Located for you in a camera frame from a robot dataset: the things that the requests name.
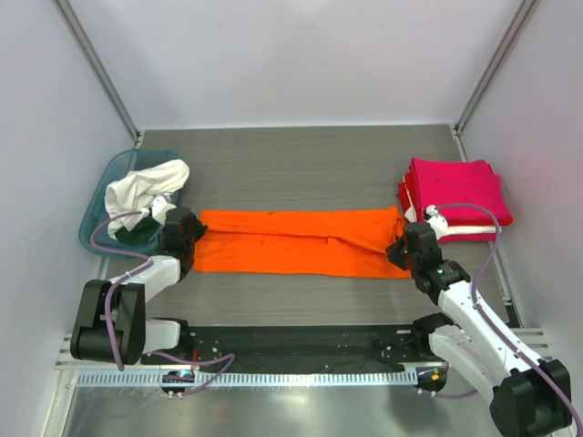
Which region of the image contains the orange shirt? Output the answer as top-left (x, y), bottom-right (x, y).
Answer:
top-left (193, 207), bottom-right (410, 279)

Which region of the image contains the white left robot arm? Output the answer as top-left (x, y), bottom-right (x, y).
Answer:
top-left (69, 207), bottom-right (208, 371)

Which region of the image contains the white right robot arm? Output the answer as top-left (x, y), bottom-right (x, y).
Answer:
top-left (387, 222), bottom-right (582, 436)

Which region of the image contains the dark green t shirt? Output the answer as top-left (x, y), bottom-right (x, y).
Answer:
top-left (115, 217), bottom-right (160, 246)

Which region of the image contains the white t shirt in basket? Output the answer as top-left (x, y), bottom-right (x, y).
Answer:
top-left (105, 159), bottom-right (189, 239)

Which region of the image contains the folded magenta t shirt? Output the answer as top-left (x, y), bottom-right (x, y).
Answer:
top-left (404, 158), bottom-right (513, 226)

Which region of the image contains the teal plastic basket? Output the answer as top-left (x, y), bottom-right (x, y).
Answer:
top-left (78, 148), bottom-right (189, 258)

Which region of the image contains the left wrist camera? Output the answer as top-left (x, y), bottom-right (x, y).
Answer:
top-left (149, 195), bottom-right (177, 227)

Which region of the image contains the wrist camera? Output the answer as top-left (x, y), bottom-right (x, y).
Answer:
top-left (424, 205), bottom-right (451, 240)
top-left (149, 195), bottom-right (177, 227)

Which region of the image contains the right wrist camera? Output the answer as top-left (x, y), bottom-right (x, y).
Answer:
top-left (424, 205), bottom-right (451, 240)

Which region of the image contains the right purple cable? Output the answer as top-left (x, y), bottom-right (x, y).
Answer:
top-left (416, 202), bottom-right (583, 437)

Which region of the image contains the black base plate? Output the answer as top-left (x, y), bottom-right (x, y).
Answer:
top-left (169, 324), bottom-right (444, 374)

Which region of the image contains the aluminium frame rail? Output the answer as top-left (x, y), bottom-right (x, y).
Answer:
top-left (54, 328), bottom-right (551, 371)

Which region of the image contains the white slotted cable duct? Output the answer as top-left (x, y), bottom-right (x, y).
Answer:
top-left (76, 369), bottom-right (417, 389)

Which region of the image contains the left aluminium corner post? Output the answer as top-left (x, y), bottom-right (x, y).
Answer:
top-left (53, 0), bottom-right (142, 148)

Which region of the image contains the aluminium corner post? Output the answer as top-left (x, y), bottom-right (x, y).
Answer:
top-left (53, 0), bottom-right (142, 148)
top-left (453, 0), bottom-right (539, 137)

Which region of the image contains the right aluminium corner post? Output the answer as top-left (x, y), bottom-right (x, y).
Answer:
top-left (453, 0), bottom-right (539, 137)

